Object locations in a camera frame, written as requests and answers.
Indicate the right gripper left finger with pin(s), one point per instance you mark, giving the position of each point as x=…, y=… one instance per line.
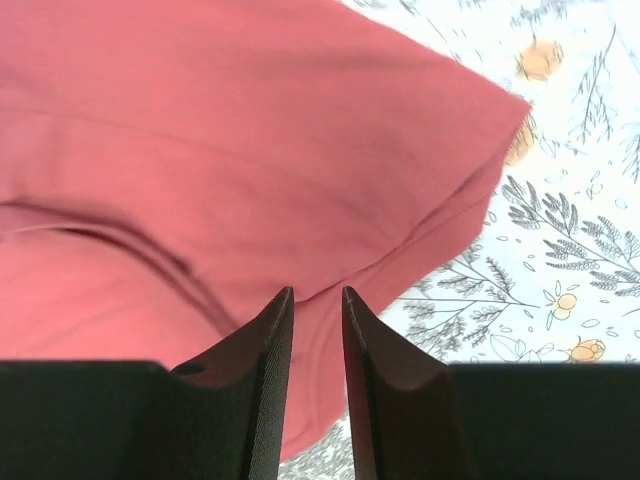
x=219, y=415

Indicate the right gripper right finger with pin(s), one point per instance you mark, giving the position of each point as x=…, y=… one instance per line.
x=413, y=417

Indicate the salmon pink t shirt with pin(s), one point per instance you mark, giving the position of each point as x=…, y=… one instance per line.
x=168, y=166

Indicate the floral table mat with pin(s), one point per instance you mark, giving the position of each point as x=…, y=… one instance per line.
x=554, y=275

